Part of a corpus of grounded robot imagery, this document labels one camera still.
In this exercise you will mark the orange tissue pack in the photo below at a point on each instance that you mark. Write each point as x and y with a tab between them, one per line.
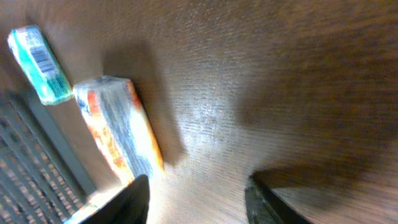
120	127

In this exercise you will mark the green tissue pack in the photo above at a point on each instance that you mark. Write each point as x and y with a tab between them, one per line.
36	59

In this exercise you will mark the grey plastic mesh basket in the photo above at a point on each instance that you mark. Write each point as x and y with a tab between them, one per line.
42	180

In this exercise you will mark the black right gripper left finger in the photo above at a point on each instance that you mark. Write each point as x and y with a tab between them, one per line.
130	206

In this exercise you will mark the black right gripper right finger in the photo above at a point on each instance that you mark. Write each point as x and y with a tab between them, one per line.
263	206

